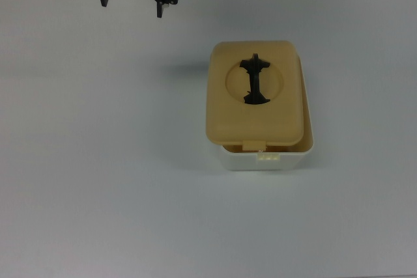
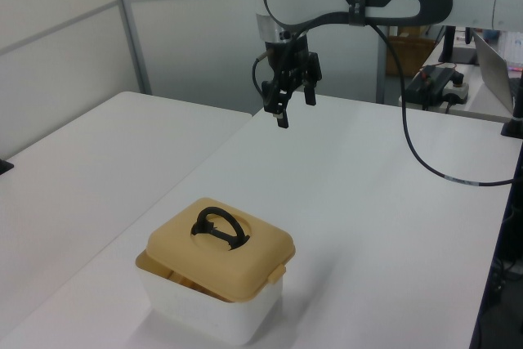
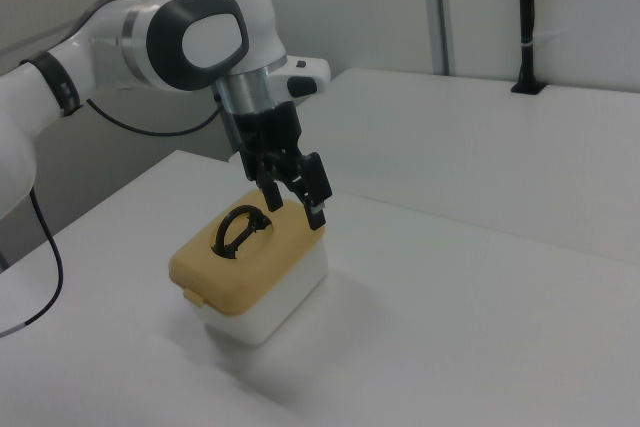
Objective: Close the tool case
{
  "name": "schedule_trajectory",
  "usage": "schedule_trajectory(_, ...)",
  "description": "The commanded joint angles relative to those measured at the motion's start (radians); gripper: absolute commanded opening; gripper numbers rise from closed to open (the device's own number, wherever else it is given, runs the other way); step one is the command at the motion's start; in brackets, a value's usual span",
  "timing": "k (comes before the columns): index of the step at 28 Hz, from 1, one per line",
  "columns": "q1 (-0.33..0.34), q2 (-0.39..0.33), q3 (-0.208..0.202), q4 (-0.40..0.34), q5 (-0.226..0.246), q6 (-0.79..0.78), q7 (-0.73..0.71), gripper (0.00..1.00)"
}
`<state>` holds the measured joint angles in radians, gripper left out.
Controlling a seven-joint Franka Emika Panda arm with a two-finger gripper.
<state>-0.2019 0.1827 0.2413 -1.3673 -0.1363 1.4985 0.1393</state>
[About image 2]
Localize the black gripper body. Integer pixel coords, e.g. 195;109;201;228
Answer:
264;36;311;81

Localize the tan lid with black handle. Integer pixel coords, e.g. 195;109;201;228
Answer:
146;196;297;304

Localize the white plastic tool case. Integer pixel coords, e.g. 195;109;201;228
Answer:
134;248;286;347

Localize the brown cardboard box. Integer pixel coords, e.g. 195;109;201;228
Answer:
386;34;437;77

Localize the black power supply box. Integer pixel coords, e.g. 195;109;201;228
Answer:
404;65;457;110

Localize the grey emergency stop button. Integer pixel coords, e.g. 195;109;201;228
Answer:
443;73;469;105

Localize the grey laptop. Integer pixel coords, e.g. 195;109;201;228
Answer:
472;29;518;111

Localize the dark pole with clamp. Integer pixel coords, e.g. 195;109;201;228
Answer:
501;74;523;140

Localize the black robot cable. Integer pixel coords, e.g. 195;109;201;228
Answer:
251;21;516;187

